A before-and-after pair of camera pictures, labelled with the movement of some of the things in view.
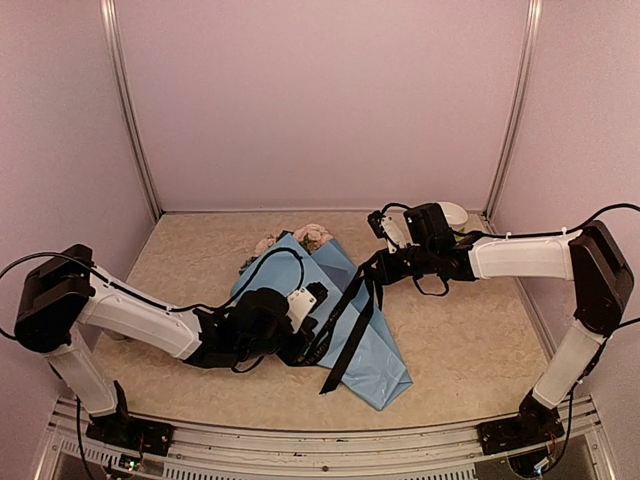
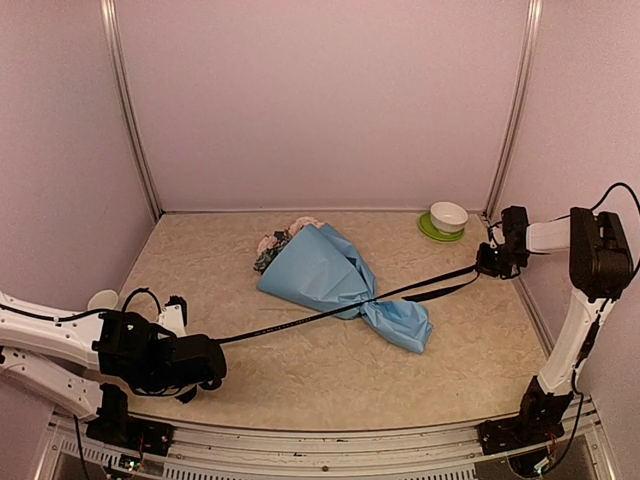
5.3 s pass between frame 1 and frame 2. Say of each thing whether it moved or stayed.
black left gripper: moved
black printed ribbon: moved
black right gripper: moved
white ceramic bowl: stayed
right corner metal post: stayed
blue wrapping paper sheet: moved
